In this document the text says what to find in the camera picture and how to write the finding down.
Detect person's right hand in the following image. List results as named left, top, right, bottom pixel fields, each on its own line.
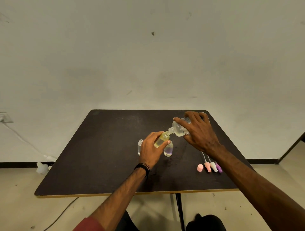
left=173, top=111, right=221, bottom=157

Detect person's left hand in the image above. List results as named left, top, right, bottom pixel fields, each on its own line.
left=139, top=131, right=172, bottom=170

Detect small purple tinted bottle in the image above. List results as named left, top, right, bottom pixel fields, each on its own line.
left=164, top=140, right=174, bottom=157

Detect small yellow bottle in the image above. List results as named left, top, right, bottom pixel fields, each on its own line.
left=154, top=131, right=171, bottom=148

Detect large clear bottle blue label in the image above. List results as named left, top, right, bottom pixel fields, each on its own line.
left=168, top=116, right=192, bottom=137

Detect pink spray cap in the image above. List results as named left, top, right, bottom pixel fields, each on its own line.
left=201, top=152, right=212, bottom=173

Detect white spray cap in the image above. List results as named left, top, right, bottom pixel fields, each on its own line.
left=207, top=156, right=218, bottom=173

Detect person's left forearm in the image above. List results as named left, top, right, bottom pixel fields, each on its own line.
left=90, top=168, right=146, bottom=231

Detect person's right forearm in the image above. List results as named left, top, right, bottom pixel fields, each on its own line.
left=211, top=145, right=305, bottom=231

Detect person's black trousers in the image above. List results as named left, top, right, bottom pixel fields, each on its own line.
left=115, top=210, right=227, bottom=231

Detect person's left red sleeve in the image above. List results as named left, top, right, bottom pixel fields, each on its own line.
left=72, top=216, right=105, bottom=231

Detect white plastic object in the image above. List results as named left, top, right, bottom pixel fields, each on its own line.
left=36, top=162, right=49, bottom=174

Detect black wristband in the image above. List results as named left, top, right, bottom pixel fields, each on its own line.
left=134, top=162, right=151, bottom=177

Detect black table leg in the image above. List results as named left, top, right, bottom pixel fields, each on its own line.
left=175, top=193, right=185, bottom=231

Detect white cable with adapter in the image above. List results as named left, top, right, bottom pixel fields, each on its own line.
left=0, top=122, right=58, bottom=160

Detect black floor cable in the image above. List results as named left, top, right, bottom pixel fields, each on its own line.
left=43, top=197, right=80, bottom=231

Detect white wall socket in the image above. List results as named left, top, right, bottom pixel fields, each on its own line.
left=0, top=112, right=14, bottom=123

